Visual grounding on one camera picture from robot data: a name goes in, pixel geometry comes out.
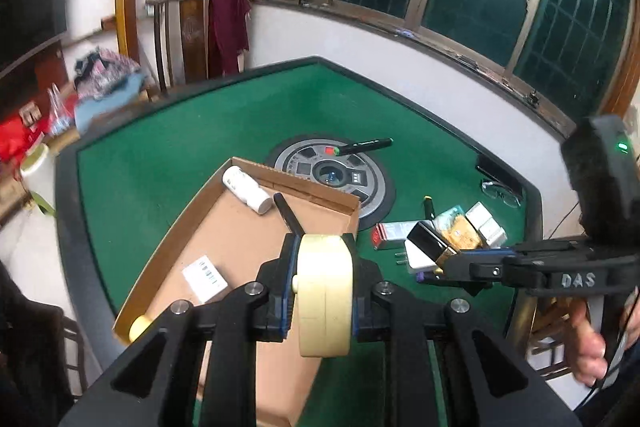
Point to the light blue cloth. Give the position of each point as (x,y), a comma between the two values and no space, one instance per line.
(100,104)

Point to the blue cap black marker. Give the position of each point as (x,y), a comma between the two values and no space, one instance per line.
(286,212)

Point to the light blue tissue packet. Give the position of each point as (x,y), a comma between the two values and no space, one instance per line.
(450,216)

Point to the red bag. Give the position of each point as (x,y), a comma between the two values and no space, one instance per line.
(12,137)

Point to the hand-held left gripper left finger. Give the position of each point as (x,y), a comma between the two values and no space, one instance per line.
(286,292)

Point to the blue white medicine box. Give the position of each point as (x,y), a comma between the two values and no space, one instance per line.
(492,232)

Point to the black gold cosmetic tube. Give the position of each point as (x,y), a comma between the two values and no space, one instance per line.
(430,243)

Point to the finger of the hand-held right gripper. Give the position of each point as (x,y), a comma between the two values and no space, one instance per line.
(470,269)
(482,251)

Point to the person's right hand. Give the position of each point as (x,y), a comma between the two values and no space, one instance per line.
(592,347)

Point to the yellow snack packet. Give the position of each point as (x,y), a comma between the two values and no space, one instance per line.
(465,234)

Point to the white jar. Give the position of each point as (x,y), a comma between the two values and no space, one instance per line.
(37,167)

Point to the brown cardboard box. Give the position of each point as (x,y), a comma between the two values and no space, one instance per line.
(250,252)

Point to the green cap black marker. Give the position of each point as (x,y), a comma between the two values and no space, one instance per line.
(367,145)

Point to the white charger plug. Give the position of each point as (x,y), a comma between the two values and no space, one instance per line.
(417,263)

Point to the cream masking tape roll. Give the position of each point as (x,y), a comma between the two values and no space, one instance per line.
(325,297)

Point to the black frame eyeglasses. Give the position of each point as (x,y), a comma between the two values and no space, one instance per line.
(497,194)

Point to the black television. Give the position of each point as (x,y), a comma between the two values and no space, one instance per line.
(30,7)

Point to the silver box red stripe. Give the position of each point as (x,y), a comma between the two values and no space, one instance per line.
(397,234)

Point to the light wooden chair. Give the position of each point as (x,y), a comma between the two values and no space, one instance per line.
(547,332)

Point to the purple cap black marker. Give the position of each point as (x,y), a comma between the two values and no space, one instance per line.
(430,278)

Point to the round grey table centre panel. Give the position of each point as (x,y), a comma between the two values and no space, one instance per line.
(370,192)

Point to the maroon cloth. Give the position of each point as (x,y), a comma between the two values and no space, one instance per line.
(227,29)

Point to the yellow cap black marker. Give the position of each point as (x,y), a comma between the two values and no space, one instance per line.
(429,208)

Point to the white pill bottle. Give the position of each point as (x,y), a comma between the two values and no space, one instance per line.
(245,188)

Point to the dark wooden chair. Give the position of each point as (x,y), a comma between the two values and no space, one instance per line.
(192,32)

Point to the pile of patterned clothes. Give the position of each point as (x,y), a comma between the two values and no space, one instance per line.
(105,67)

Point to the clear plastic bottle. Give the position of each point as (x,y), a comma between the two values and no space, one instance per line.
(57,112)

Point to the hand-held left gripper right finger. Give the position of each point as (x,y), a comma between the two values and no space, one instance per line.
(356,302)

